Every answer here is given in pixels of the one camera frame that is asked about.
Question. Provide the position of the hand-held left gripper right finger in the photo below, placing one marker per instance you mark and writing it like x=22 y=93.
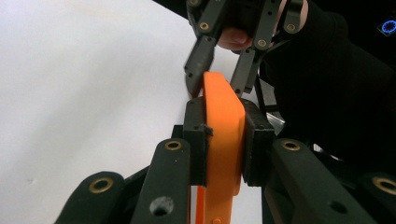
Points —
x=257 y=146

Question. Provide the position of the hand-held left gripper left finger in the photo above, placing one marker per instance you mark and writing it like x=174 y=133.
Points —
x=196 y=140

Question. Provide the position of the orange phone case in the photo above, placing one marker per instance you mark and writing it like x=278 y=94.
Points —
x=224 y=140

